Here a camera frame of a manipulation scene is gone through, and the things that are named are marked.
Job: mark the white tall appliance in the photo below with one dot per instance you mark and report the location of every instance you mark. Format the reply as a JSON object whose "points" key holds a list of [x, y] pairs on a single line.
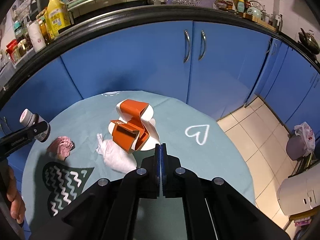
{"points": [[300, 193]]}

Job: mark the yellow detergent bottle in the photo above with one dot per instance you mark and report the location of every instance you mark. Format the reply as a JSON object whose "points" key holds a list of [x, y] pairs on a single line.
{"points": [[57, 16]]}

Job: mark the small white-capped brown bottle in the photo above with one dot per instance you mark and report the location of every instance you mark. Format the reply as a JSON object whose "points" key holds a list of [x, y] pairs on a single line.
{"points": [[28, 119]]}

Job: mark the grey bin with white bag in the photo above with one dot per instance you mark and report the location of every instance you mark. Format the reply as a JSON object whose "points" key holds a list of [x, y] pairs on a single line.
{"points": [[302, 143]]}

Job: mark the white paper cup on counter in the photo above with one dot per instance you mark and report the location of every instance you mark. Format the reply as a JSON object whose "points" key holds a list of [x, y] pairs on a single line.
{"points": [[35, 35]]}

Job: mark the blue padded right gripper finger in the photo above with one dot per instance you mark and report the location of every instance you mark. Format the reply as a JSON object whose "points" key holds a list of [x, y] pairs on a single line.
{"points": [[158, 168], [164, 168]]}

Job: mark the pink paper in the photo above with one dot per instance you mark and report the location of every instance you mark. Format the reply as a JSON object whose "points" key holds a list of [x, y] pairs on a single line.
{"points": [[60, 148]]}

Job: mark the black wok with glass lid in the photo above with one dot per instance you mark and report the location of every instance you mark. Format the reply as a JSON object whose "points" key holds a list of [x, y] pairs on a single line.
{"points": [[307, 39]]}

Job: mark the orange white carton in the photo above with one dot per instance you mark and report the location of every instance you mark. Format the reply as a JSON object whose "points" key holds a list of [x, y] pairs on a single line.
{"points": [[135, 129]]}

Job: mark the mint green kettle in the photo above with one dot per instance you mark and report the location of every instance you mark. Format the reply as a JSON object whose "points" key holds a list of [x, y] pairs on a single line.
{"points": [[256, 9]]}

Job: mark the person's left hand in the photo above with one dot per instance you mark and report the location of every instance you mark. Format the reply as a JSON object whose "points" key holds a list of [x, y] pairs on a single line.
{"points": [[17, 209]]}

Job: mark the white tissue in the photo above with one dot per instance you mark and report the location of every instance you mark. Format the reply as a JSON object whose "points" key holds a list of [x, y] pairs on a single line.
{"points": [[114, 156]]}

